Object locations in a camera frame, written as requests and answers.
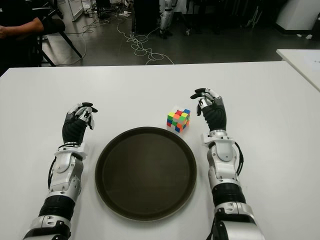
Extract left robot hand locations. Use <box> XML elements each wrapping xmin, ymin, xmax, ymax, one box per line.
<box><xmin>61</xmin><ymin>101</ymin><xmax>99</xmax><ymax>148</ymax></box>

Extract multicolour Rubik's cube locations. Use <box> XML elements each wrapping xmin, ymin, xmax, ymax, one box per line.
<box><xmin>166</xmin><ymin>104</ymin><xmax>192</xmax><ymax>135</ymax></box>

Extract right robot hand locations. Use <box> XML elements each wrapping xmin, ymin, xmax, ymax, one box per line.
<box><xmin>189</xmin><ymin>87</ymin><xmax>228</xmax><ymax>133</ymax></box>

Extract white board panel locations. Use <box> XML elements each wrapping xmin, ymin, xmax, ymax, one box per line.
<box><xmin>56</xmin><ymin>0</ymin><xmax>86</xmax><ymax>22</ymax></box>

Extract round dark brown plate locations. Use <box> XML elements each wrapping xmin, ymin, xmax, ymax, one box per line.
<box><xmin>94</xmin><ymin>126</ymin><xmax>198</xmax><ymax>222</ymax></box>

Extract white humanoid robot background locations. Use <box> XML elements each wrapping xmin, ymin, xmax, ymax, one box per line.
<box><xmin>159</xmin><ymin>0</ymin><xmax>176</xmax><ymax>40</ymax></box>

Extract black chair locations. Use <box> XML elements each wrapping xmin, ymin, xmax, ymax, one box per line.
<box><xmin>32</xmin><ymin>17</ymin><xmax>83</xmax><ymax>68</ymax></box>

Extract white side table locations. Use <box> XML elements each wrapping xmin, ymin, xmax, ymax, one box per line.
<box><xmin>275</xmin><ymin>48</ymin><xmax>320</xmax><ymax>92</ymax></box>

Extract tangled white floor cable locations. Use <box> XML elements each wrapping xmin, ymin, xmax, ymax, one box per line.
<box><xmin>117</xmin><ymin>14</ymin><xmax>176</xmax><ymax>66</ymax></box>

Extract person bare forearm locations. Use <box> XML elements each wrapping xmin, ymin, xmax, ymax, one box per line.
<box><xmin>0</xmin><ymin>17</ymin><xmax>45</xmax><ymax>41</ymax></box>

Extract black cabinet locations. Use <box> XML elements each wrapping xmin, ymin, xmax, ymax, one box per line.
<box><xmin>134</xmin><ymin>0</ymin><xmax>162</xmax><ymax>35</ymax></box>

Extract white machine housing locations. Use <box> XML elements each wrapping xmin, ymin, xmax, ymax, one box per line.
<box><xmin>274</xmin><ymin>0</ymin><xmax>320</xmax><ymax>32</ymax></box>

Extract seated person black clothes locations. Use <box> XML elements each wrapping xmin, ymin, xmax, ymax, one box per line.
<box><xmin>0</xmin><ymin>0</ymin><xmax>66</xmax><ymax>70</ymax></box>

